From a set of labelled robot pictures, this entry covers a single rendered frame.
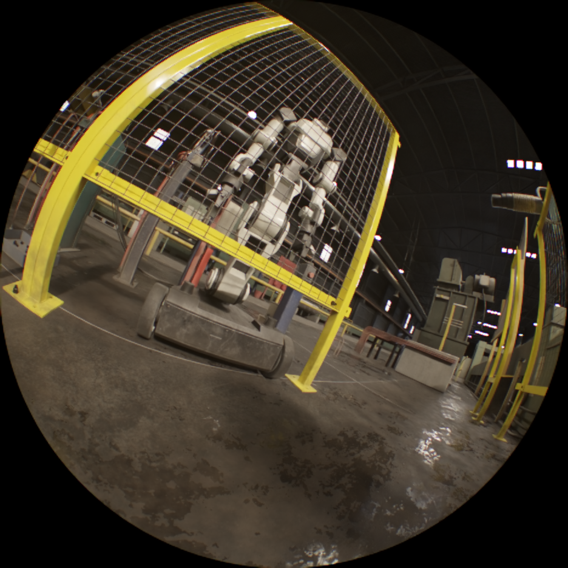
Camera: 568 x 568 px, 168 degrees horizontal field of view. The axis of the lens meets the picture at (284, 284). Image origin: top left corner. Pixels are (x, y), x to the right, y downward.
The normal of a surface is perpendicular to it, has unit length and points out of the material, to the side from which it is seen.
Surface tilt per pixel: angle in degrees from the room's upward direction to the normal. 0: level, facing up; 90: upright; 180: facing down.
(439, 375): 90
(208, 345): 90
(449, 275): 90
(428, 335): 90
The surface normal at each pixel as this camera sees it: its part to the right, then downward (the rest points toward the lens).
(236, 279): 0.16, 0.55
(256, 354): 0.43, 0.12
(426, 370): -0.73, -0.39
